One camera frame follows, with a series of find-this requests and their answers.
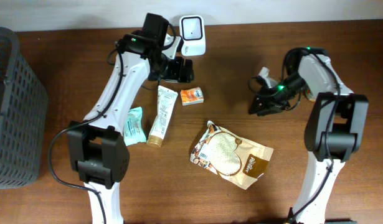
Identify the green round item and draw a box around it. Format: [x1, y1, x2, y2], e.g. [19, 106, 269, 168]
[304, 89, 316, 102]

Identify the small orange white box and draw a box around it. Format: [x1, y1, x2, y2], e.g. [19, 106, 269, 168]
[181, 87, 204, 106]

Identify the grey plastic mesh basket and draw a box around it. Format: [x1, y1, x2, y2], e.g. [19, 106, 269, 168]
[0, 27, 48, 190]

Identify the left black cable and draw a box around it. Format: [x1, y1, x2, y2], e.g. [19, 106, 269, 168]
[47, 23, 179, 224]

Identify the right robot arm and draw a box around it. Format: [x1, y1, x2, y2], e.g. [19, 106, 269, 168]
[248, 47, 369, 223]

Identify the teal wipes packet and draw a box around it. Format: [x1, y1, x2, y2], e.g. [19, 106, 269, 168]
[123, 107, 146, 146]

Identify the white barcode scanner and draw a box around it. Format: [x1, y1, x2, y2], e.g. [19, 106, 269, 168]
[179, 15, 206, 57]

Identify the right black cable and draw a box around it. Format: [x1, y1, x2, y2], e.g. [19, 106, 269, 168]
[247, 47, 343, 223]

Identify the black cable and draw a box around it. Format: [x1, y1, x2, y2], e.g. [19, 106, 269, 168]
[247, 47, 343, 223]
[47, 23, 179, 224]

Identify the beige brown snack bag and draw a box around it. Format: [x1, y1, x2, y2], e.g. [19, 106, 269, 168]
[190, 121, 273, 190]

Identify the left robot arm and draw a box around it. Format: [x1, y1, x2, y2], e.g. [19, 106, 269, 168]
[67, 13, 194, 223]

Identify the white cream tube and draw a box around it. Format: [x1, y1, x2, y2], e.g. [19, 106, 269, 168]
[146, 85, 178, 147]

